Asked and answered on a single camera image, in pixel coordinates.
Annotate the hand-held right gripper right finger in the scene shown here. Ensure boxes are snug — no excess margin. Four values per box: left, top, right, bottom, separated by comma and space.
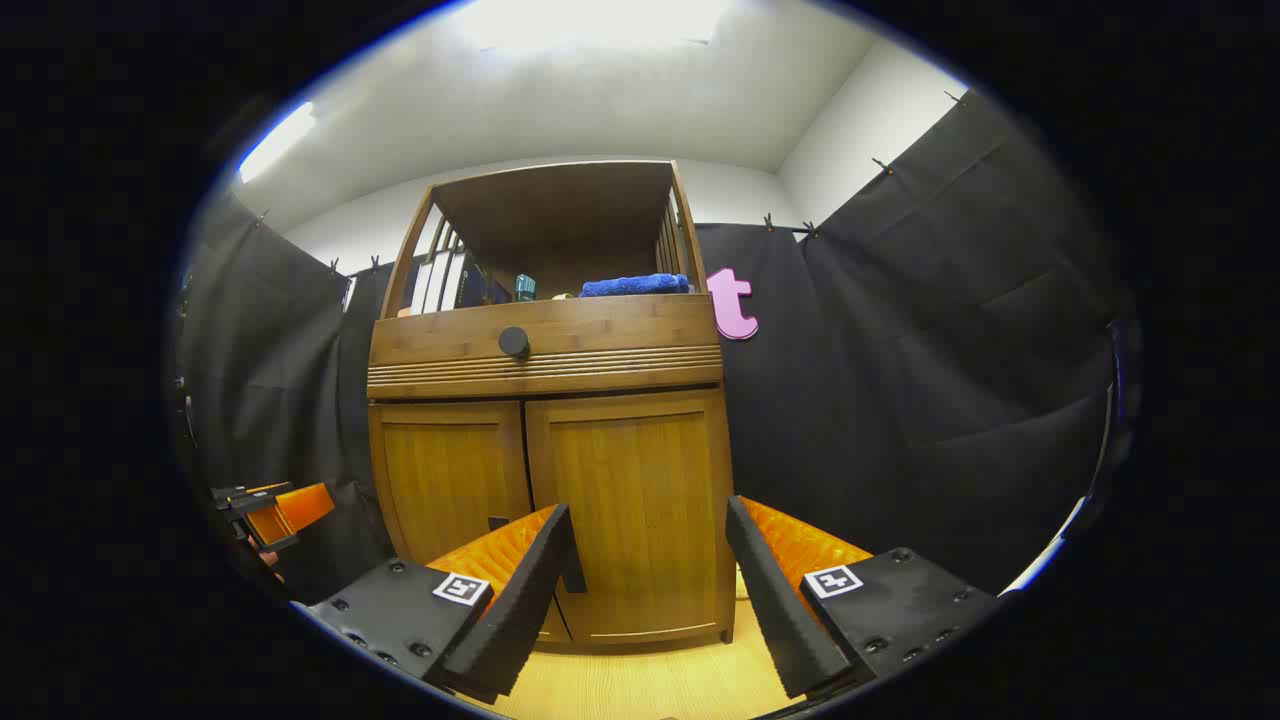
725, 495, 1006, 701

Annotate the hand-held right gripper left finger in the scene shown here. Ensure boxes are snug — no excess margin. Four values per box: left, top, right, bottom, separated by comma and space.
290, 503, 573, 704

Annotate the black backdrop cloth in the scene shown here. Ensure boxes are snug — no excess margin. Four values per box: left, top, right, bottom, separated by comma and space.
175, 88, 1136, 606

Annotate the blue folded towel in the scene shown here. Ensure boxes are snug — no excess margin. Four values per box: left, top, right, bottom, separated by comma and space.
578, 273, 691, 299

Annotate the wooden cabinet door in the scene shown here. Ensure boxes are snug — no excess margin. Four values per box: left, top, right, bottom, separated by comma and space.
368, 398, 573, 646
524, 388, 738, 646

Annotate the wooden cabinet drawer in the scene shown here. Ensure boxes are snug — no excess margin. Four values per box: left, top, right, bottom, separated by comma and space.
368, 295, 723, 401

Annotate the wooden double-door shoe cabinet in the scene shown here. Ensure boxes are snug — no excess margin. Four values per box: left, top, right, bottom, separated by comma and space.
366, 160, 738, 651

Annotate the wide ceiling panel light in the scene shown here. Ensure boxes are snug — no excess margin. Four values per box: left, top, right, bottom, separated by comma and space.
450, 0, 736, 51

